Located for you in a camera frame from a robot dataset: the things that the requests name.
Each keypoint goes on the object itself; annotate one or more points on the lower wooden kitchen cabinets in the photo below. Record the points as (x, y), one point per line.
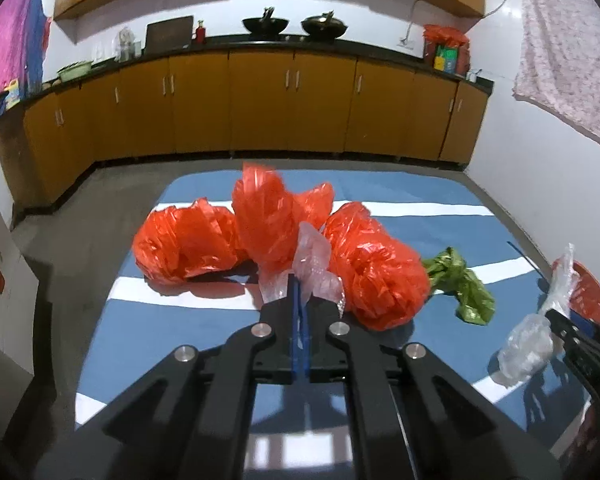
(244, 100)

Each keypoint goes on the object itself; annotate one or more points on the olive green plastic bag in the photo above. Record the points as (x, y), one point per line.
(448, 272)

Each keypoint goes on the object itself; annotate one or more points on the small bubble wrap piece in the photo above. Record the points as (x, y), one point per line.
(531, 344)

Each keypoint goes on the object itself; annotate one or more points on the black wok left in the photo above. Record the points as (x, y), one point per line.
(267, 26)

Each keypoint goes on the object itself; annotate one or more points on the black wok right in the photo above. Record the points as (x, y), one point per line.
(324, 27)

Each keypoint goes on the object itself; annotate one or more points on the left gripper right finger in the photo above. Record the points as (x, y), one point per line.
(410, 415)

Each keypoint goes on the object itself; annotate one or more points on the red plastic bag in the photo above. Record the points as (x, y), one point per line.
(268, 215)
(384, 281)
(176, 244)

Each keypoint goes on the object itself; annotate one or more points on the pink floral hanging cloth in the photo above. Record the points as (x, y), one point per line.
(559, 68)

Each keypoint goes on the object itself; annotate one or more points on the dark cutting board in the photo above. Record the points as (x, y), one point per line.
(169, 35)

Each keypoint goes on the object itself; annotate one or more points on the pale pink clear bag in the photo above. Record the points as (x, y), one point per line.
(310, 268)

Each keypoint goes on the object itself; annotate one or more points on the magenta blue hanging cloth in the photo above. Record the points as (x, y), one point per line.
(24, 29)

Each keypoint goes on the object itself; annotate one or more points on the glass jars on counter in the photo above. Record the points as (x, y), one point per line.
(127, 46)

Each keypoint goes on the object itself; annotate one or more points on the red plastic basket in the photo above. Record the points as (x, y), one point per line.
(585, 300)

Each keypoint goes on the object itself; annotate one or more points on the red bottle on counter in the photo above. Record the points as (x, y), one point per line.
(200, 33)

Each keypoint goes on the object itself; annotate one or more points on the black wok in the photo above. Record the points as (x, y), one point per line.
(267, 26)
(324, 27)

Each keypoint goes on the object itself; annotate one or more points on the red bag on counter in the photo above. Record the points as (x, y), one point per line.
(446, 49)

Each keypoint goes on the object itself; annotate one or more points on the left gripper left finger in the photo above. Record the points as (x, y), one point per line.
(188, 417)

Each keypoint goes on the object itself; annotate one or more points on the green basin on counter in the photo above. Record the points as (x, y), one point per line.
(74, 71)

